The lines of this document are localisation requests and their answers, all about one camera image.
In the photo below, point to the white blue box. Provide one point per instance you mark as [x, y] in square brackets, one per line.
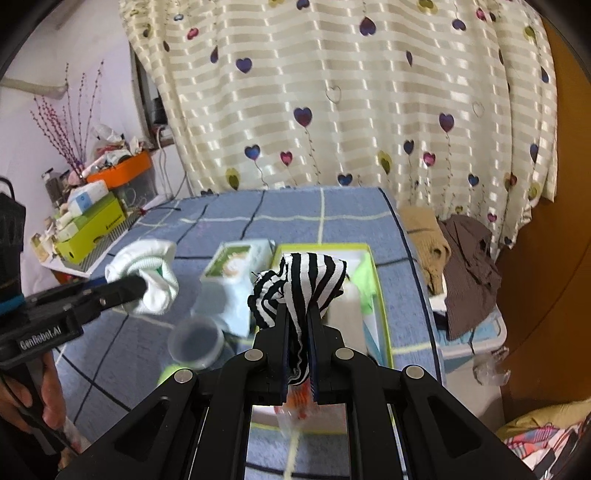
[87, 196]

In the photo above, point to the purple dried flower branches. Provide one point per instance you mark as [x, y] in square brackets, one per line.
[74, 157]

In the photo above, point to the white plastic bin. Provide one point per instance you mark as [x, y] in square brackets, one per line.
[461, 350]

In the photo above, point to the person's left hand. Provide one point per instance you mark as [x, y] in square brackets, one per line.
[54, 392]

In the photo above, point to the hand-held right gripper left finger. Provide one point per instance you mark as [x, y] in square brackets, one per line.
[282, 360]

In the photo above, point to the brown wooden door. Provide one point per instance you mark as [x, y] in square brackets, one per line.
[554, 277]

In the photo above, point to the small yellow box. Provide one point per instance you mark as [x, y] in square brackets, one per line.
[40, 249]

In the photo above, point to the white cream tube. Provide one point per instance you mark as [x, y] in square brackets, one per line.
[71, 219]

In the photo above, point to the pile of packets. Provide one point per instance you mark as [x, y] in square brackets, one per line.
[111, 152]

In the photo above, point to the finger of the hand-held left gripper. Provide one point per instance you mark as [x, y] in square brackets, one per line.
[69, 291]
[129, 288]

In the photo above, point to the yellow printed bedding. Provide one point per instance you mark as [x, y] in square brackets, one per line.
[545, 429]

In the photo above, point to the clear plastic bag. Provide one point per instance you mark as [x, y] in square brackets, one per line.
[491, 369]

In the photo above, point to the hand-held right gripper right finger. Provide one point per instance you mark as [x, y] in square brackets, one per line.
[316, 360]

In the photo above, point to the dark green flat box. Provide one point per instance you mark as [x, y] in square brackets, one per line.
[99, 205]

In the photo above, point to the long green box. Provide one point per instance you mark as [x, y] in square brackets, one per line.
[92, 230]

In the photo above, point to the white cloth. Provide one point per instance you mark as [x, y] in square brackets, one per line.
[351, 314]

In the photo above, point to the glass jar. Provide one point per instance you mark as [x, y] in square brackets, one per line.
[53, 191]

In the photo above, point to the heart print curtain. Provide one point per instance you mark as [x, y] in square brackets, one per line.
[369, 115]

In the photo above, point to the white wall pipe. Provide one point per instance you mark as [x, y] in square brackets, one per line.
[37, 87]

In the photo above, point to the orange lid storage bin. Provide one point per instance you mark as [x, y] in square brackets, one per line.
[124, 170]

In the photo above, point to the blue plaid tablecloth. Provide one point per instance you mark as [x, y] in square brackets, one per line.
[295, 217]

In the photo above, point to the bright green face mask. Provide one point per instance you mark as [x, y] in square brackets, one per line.
[364, 277]

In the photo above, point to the green cardboard box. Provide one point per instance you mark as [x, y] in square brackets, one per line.
[384, 314]

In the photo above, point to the red snack packet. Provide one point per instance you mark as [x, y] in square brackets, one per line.
[300, 401]

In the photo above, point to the black white striped sock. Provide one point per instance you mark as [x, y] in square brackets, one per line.
[304, 281]

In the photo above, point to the wet wipes pack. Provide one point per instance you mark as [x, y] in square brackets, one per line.
[235, 263]

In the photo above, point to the black power adapter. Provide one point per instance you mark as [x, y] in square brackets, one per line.
[158, 110]

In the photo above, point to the tan knit garment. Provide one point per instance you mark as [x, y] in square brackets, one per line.
[425, 235]

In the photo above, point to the brown shirt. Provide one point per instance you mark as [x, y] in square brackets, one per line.
[466, 267]

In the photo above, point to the clear plastic container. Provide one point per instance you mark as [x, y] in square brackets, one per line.
[196, 344]

